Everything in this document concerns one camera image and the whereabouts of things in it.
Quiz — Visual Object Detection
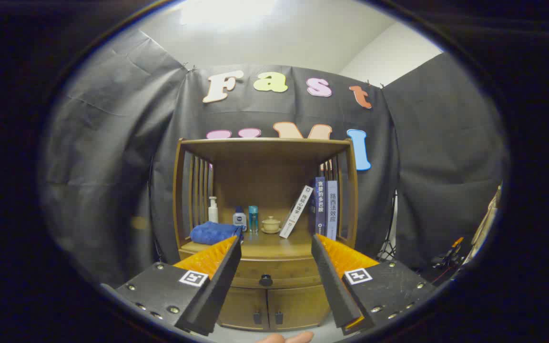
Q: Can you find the pale lavender book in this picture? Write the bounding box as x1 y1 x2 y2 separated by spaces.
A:
325 180 338 241

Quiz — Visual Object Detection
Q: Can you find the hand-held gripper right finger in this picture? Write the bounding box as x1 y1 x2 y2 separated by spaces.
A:
311 233 439 335

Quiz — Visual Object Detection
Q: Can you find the wooden cabinet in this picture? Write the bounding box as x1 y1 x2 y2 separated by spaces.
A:
172 137 358 333

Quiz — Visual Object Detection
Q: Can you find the white book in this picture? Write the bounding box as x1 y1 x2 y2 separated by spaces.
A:
279 185 314 239

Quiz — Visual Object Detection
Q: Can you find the orange black device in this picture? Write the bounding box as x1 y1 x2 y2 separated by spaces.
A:
431 237 466 272

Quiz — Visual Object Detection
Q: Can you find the black tripod stand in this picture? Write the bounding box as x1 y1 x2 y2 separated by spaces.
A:
378 191 397 262

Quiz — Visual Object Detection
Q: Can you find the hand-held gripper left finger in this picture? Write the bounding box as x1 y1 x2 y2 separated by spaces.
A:
101 235 243 337

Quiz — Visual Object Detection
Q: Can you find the beige lidded teacup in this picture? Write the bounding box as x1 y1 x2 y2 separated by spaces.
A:
261 216 282 234

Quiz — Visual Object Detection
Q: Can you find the dark blue book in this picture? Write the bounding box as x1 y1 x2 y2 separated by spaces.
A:
309 177 326 236

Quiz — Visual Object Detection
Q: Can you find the wooden countertop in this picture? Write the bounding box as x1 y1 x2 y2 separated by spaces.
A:
179 228 347 262

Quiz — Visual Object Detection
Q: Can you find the blue folded towel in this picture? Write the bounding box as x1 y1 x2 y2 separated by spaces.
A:
190 222 244 246

